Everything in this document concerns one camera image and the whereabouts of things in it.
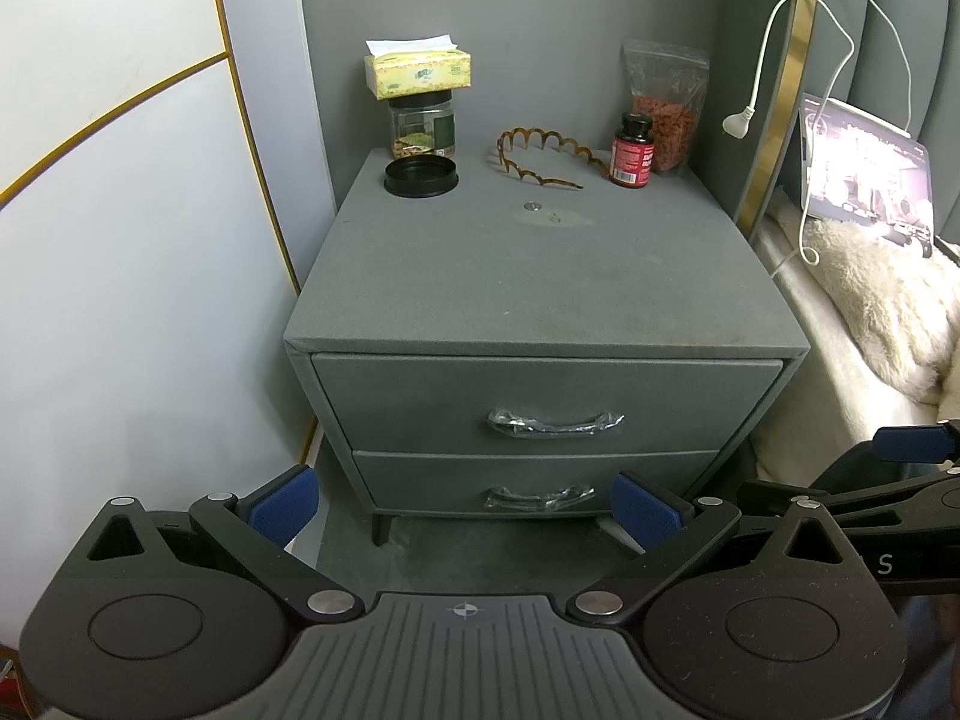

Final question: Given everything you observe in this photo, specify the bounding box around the grey top drawer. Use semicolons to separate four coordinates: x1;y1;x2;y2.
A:
311;355;781;455

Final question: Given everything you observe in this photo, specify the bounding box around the grey drawer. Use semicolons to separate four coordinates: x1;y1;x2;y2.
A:
311;355;781;455
355;450;715;517

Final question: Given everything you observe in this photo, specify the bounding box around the grey bottom drawer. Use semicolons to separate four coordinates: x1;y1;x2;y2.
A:
355;450;715;517

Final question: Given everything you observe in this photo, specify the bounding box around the white fluffy blanket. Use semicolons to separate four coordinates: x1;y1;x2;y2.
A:
768;192;958;405

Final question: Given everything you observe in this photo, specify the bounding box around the grey fabric nightstand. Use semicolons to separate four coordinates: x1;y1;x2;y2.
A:
285;149;809;525

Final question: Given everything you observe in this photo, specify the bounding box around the black jar lid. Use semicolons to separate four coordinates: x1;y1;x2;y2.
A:
384;154;459;199

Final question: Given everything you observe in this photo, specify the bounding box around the red label supplement bottle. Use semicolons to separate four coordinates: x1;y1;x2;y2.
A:
608;112;654;188

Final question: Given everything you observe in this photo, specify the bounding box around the brown wavy headband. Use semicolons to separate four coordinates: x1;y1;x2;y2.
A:
494;127;608;190

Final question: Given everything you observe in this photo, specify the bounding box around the glass jar with green label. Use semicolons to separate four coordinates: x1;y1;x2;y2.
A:
387;89;455;160

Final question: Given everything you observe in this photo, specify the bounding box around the grey upholstered headboard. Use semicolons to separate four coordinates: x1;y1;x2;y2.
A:
693;0;958;241

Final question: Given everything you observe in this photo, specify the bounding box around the bag of red goji berries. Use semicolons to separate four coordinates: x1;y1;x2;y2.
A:
623;39;709;174

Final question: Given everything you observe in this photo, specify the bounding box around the yellow tissue box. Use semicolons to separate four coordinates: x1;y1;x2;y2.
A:
364;34;472;101

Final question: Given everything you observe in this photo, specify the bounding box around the white charging cable with plug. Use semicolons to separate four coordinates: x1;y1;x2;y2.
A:
721;0;918;269

